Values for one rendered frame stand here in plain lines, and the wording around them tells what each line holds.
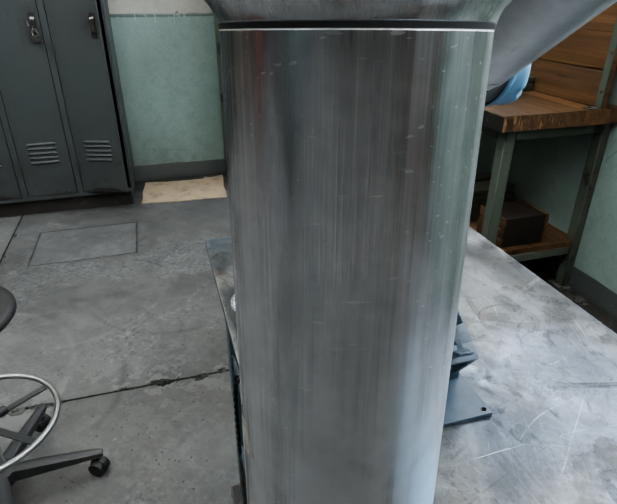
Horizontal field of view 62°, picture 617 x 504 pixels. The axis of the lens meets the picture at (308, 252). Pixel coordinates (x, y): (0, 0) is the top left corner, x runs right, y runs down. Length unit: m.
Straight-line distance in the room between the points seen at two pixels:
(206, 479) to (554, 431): 1.16
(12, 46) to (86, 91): 0.42
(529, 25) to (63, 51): 3.13
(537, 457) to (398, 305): 0.57
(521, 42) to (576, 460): 0.51
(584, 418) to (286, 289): 0.66
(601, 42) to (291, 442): 2.31
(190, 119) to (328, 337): 3.80
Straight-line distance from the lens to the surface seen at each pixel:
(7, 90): 3.47
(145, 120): 3.93
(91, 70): 3.33
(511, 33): 0.38
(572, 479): 0.71
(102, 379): 2.11
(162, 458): 1.77
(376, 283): 0.15
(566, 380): 0.84
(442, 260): 0.17
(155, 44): 3.86
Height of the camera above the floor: 1.30
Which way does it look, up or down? 28 degrees down
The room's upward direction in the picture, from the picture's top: straight up
